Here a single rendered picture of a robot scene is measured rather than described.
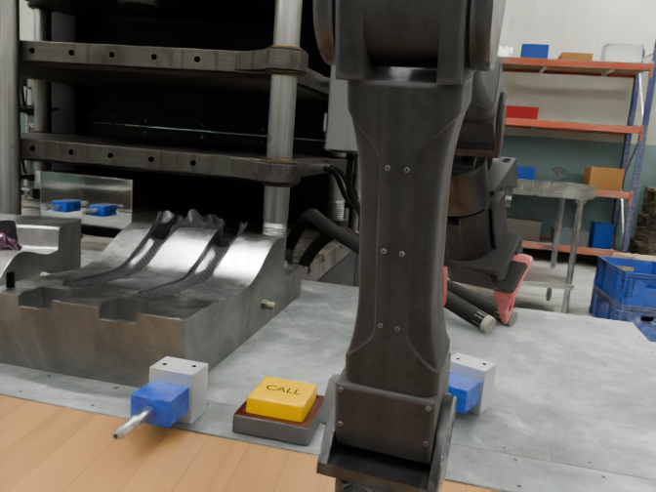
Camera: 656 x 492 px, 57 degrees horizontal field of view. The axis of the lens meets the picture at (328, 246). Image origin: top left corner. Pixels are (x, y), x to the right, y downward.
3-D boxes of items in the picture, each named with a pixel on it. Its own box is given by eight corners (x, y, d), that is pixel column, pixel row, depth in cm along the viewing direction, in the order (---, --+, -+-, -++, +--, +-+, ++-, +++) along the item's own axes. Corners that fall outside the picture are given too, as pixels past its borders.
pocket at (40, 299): (55, 330, 72) (55, 300, 71) (16, 324, 73) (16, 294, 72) (78, 320, 76) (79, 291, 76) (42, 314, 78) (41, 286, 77)
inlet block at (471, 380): (443, 444, 63) (449, 395, 62) (401, 429, 66) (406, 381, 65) (491, 405, 73) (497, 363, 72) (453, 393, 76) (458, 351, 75)
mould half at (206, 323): (182, 395, 69) (185, 280, 67) (-14, 360, 75) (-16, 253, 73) (300, 295, 118) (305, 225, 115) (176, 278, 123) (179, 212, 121)
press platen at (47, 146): (302, 240, 139) (307, 161, 136) (-156, 187, 166) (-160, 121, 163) (363, 207, 219) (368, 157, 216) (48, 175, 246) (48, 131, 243)
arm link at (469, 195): (442, 189, 67) (434, 133, 63) (495, 188, 65) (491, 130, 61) (430, 225, 62) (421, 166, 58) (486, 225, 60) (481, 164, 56)
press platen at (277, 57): (308, 136, 135) (315, 45, 131) (-161, 99, 162) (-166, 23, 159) (369, 141, 215) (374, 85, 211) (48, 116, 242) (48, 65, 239)
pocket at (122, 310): (138, 344, 70) (138, 312, 69) (96, 337, 71) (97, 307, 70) (157, 332, 74) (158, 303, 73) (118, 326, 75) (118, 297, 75)
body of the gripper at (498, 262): (437, 234, 72) (430, 180, 67) (523, 249, 66) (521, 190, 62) (412, 267, 68) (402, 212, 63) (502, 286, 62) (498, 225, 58)
